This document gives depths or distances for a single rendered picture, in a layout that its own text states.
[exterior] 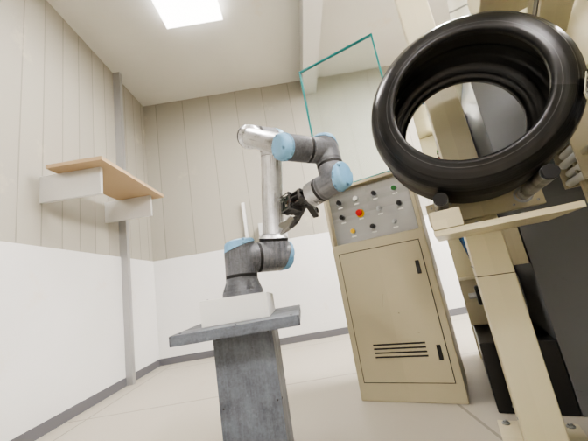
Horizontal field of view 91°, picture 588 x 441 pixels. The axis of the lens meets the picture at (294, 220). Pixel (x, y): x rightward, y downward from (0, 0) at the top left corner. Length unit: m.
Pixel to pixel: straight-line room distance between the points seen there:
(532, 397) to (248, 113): 4.20
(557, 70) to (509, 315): 0.84
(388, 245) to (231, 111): 3.47
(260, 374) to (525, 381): 0.99
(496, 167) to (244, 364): 1.13
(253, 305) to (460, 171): 0.91
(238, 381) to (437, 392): 1.04
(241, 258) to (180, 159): 3.30
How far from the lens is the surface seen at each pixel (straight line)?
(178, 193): 4.36
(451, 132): 1.49
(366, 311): 1.83
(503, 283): 1.40
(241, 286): 1.34
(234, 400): 1.38
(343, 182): 0.95
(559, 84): 1.11
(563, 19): 1.55
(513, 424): 1.70
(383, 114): 1.11
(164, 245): 4.27
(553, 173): 1.07
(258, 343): 1.31
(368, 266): 1.79
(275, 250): 1.42
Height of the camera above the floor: 0.72
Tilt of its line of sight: 12 degrees up
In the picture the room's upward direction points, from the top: 10 degrees counter-clockwise
